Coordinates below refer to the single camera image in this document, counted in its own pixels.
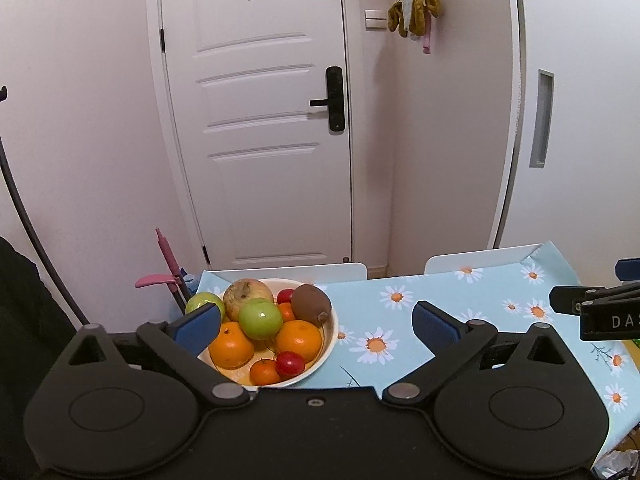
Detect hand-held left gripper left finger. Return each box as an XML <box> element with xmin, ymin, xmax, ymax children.
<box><xmin>55</xmin><ymin>302</ymin><xmax>252</xmax><ymax>409</ymax></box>

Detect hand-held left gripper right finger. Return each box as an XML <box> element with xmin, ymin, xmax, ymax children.
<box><xmin>382</xmin><ymin>301</ymin><xmax>581</xmax><ymax>407</ymax></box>

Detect green apple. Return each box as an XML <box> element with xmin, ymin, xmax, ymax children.
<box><xmin>238</xmin><ymin>298</ymin><xmax>284</xmax><ymax>341</ymax></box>
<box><xmin>186</xmin><ymin>292</ymin><xmax>227</xmax><ymax>322</ymax></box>

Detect large orange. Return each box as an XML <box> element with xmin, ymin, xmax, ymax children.
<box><xmin>208</xmin><ymin>321</ymin><xmax>255</xmax><ymax>370</ymax></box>
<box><xmin>275</xmin><ymin>320</ymin><xmax>323</xmax><ymax>363</ymax></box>

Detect cream ceramic bowl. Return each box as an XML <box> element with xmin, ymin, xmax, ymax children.
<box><xmin>197</xmin><ymin>278</ymin><xmax>339</xmax><ymax>387</ymax></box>

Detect brown kiwi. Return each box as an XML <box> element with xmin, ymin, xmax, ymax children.
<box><xmin>291</xmin><ymin>284</ymin><xmax>333</xmax><ymax>329</ymax></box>

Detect blue floral tablecloth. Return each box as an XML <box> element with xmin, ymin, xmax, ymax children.
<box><xmin>192</xmin><ymin>241</ymin><xmax>640</xmax><ymax>466</ymax></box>

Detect yellow-brown apple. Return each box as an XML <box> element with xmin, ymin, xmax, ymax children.
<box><xmin>223</xmin><ymin>278</ymin><xmax>275</xmax><ymax>322</ymax></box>

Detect white chair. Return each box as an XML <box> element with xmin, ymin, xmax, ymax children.
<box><xmin>202</xmin><ymin>262</ymin><xmax>368</xmax><ymax>286</ymax></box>
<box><xmin>424</xmin><ymin>243</ymin><xmax>544</xmax><ymax>276</ymax></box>

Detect white sliding wardrobe door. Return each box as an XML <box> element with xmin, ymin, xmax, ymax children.
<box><xmin>487</xmin><ymin>0</ymin><xmax>640</xmax><ymax>272</ymax></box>

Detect crumpled clear plastic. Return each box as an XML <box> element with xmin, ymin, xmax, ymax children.
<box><xmin>592</xmin><ymin>450</ymin><xmax>640</xmax><ymax>480</ymax></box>

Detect dark cloth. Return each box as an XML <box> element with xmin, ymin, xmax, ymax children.
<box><xmin>0</xmin><ymin>235</ymin><xmax>77</xmax><ymax>480</ymax></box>

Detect black metal stand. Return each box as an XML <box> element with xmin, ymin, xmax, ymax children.
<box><xmin>0</xmin><ymin>86</ymin><xmax>92</xmax><ymax>326</ymax></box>

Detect white panel door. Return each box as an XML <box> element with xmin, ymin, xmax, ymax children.
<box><xmin>159</xmin><ymin>0</ymin><xmax>354</xmax><ymax>270</ymax></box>

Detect white hanging cloth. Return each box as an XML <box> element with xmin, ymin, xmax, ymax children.
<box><xmin>402</xmin><ymin>0</ymin><xmax>427</xmax><ymax>42</ymax></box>

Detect pink long-handled tool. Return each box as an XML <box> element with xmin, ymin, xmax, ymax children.
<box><xmin>135</xmin><ymin>228</ymin><xmax>182</xmax><ymax>308</ymax></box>

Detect grey recessed door handle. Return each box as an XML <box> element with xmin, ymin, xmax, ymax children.
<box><xmin>530</xmin><ymin>69</ymin><xmax>555</xmax><ymax>169</ymax></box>

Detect black door lock handle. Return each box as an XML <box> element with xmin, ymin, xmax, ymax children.
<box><xmin>310</xmin><ymin>66</ymin><xmax>345</xmax><ymax>134</ymax></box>

